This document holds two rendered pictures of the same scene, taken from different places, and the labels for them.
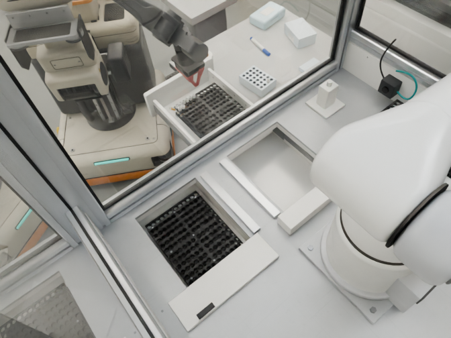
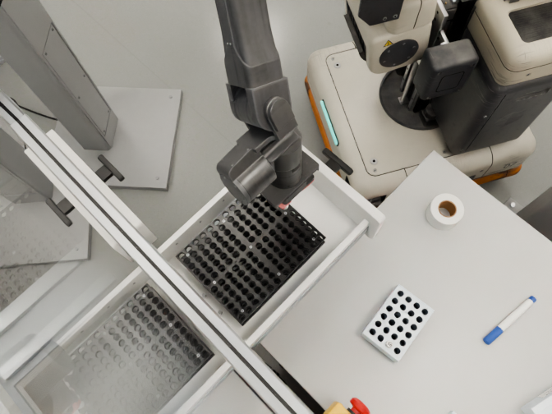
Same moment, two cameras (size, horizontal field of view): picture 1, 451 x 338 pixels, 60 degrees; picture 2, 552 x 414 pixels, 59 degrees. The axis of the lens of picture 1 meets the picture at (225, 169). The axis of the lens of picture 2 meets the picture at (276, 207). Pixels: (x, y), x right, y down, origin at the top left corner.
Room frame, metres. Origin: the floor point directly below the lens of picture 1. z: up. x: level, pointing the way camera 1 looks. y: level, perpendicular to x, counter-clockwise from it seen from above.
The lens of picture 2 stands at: (0.92, -0.24, 1.78)
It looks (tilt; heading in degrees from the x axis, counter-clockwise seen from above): 70 degrees down; 83
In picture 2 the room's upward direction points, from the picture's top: 6 degrees counter-clockwise
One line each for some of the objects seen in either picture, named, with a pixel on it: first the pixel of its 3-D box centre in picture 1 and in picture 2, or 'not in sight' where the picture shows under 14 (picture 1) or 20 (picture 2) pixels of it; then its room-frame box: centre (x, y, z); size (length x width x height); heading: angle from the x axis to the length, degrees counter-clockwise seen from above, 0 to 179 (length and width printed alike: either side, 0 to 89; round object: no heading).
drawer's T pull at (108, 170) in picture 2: not in sight; (106, 172); (0.64, 0.23, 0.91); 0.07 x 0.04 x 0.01; 123
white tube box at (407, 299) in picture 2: not in sight; (397, 323); (1.14, -0.17, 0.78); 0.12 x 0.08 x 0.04; 38
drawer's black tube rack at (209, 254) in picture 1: (194, 239); not in sight; (0.45, 0.11, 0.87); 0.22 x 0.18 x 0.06; 33
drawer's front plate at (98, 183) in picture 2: not in sight; (102, 186); (0.62, 0.22, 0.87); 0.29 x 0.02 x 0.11; 123
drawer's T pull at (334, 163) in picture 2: not in sight; (333, 165); (1.08, 0.14, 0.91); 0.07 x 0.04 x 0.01; 123
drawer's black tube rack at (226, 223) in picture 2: not in sight; (252, 250); (0.89, 0.02, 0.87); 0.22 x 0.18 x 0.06; 33
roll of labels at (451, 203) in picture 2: not in sight; (444, 212); (1.31, 0.03, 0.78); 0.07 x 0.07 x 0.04
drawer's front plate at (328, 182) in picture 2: not in sight; (323, 181); (1.06, 0.12, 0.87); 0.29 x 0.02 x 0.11; 123
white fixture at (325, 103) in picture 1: (327, 93); not in sight; (0.82, -0.34, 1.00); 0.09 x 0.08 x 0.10; 33
